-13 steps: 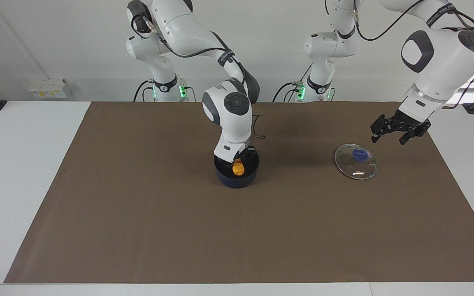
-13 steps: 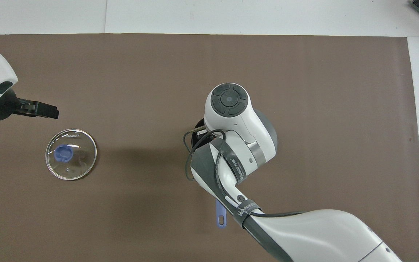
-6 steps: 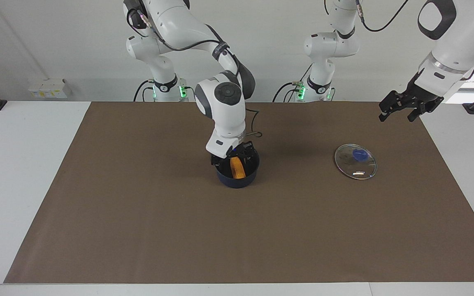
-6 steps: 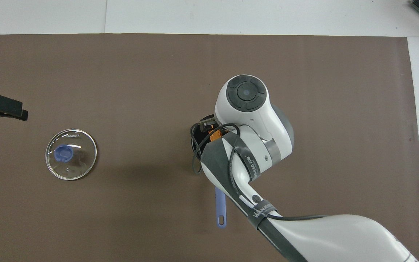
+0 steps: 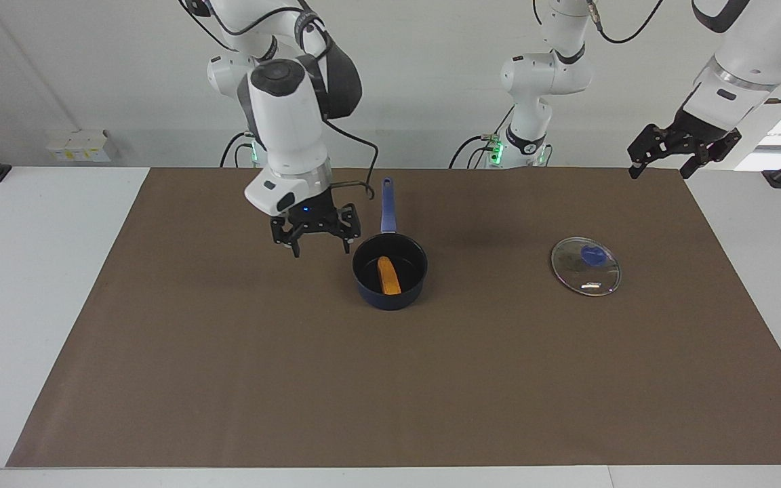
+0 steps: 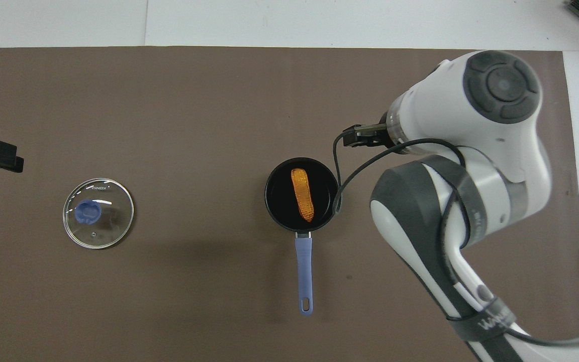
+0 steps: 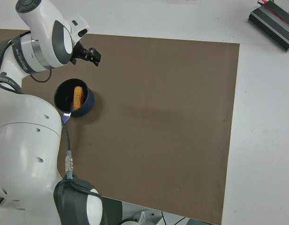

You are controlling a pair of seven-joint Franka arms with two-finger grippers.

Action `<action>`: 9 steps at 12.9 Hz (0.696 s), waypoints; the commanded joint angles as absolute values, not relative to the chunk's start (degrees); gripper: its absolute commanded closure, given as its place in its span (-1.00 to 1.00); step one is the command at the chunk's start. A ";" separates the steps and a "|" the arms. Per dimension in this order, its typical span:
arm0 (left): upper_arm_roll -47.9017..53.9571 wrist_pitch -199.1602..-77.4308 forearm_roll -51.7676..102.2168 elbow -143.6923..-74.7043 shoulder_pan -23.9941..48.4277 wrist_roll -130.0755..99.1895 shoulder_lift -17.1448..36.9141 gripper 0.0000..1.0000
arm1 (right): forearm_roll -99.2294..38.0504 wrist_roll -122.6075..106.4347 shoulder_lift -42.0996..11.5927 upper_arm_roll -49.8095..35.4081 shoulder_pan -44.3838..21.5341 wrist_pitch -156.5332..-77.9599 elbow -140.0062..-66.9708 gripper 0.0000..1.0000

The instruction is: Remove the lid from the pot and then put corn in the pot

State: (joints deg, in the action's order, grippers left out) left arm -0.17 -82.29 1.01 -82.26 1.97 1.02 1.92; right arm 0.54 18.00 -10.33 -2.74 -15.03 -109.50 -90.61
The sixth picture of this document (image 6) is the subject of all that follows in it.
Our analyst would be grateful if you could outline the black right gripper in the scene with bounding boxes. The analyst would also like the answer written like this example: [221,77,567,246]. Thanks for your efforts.
[342,122,391,147]

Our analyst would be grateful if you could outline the glass lid blue knob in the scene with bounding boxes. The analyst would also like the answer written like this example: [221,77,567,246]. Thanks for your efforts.
[62,177,135,250]

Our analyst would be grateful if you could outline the orange toy corn cob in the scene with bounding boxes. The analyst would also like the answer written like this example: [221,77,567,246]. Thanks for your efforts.
[290,168,315,223]

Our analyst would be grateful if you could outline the brown table mat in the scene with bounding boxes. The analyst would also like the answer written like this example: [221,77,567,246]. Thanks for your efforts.
[0,46,579,362]

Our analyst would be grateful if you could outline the black pot blue handle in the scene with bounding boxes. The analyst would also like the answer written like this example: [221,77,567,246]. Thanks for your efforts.
[264,157,341,316]

